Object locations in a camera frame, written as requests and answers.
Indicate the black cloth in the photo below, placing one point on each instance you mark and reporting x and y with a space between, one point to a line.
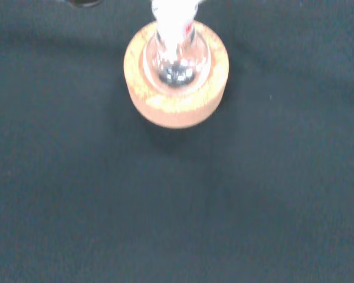
194 206

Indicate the glass round-bottom flask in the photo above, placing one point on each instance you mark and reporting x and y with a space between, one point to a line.
177 65

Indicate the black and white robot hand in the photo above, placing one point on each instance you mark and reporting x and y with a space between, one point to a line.
84 2

